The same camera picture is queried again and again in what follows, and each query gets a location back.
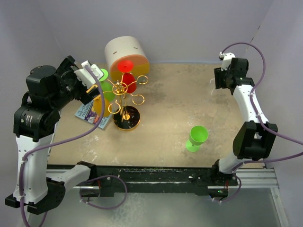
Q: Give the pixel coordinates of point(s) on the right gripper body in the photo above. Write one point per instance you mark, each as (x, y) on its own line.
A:
(222, 77)

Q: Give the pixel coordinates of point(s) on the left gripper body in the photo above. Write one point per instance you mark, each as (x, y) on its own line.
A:
(75, 86)

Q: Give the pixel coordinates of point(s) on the clear plastic wine glass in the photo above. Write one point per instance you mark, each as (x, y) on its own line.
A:
(212, 81)

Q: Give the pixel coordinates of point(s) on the orange wine glass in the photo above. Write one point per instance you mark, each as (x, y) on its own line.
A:
(98, 107)

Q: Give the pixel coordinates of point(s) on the green wine glass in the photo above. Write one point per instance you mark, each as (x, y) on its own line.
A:
(106, 86)
(198, 135)

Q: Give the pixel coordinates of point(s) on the red wine glass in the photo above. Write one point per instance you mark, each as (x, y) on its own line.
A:
(128, 80)

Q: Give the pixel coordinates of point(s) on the gold wine glass rack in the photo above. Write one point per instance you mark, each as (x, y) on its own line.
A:
(125, 116)

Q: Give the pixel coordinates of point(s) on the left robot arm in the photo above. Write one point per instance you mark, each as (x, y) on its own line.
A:
(50, 89)

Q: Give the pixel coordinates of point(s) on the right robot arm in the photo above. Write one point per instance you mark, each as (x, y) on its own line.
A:
(252, 142)

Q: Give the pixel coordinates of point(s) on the children's paperback book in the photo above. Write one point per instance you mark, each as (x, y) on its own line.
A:
(86, 113)

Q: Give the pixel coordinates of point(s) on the round mini drawer chest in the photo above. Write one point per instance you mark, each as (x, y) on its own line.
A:
(125, 48)

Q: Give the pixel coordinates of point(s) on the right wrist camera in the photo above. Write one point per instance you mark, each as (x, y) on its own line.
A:
(226, 59)

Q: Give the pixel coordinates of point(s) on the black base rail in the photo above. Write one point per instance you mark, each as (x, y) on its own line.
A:
(154, 179)

